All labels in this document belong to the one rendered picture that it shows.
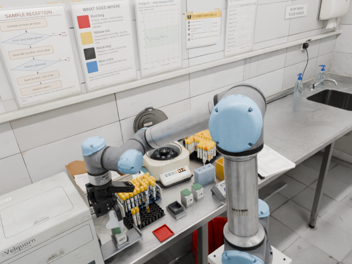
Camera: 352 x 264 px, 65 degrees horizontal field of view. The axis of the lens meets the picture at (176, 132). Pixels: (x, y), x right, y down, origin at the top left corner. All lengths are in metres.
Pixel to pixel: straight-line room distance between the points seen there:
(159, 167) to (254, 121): 0.90
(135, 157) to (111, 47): 0.79
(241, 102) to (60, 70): 1.00
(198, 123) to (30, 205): 0.62
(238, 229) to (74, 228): 0.51
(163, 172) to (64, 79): 0.67
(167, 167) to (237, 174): 0.80
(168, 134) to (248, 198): 0.31
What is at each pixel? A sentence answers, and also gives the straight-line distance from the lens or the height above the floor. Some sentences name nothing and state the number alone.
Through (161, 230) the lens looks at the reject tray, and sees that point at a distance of 1.25.
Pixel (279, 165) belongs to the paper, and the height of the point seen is 0.89.
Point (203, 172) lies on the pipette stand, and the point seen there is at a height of 0.97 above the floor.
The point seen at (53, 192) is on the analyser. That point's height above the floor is 1.17.
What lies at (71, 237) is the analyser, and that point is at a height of 1.10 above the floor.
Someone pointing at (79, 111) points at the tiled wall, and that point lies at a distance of 1.51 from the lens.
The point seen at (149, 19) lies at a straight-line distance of 1.58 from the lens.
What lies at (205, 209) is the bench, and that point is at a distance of 1.33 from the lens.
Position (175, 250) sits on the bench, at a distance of 1.96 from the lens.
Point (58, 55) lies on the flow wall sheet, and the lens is 1.41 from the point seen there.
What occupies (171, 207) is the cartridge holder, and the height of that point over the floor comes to 0.91.
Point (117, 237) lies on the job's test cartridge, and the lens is 1.13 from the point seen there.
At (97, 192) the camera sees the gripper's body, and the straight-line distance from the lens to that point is 0.98.
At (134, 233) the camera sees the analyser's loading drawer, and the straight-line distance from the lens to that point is 1.20.
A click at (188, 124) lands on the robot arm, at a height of 1.42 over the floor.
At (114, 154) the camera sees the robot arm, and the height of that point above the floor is 1.35.
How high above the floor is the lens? 1.78
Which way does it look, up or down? 27 degrees down
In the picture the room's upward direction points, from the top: 4 degrees counter-clockwise
